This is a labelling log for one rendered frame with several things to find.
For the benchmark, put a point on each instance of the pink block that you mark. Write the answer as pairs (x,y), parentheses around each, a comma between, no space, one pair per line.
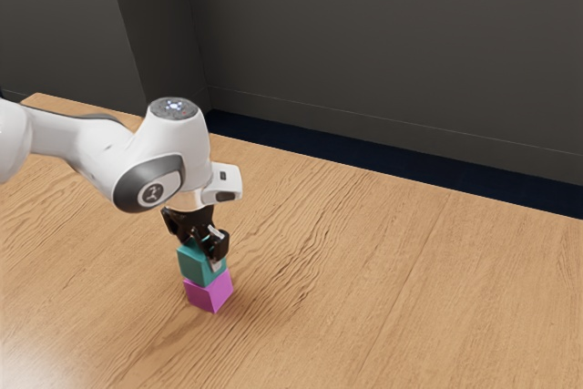
(207,295)

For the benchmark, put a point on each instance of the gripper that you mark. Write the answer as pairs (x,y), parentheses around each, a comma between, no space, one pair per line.
(182,222)

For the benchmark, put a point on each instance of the teal block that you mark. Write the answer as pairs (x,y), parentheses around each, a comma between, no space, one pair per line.
(193,263)

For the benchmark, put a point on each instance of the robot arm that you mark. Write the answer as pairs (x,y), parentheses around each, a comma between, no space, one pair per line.
(82,147)

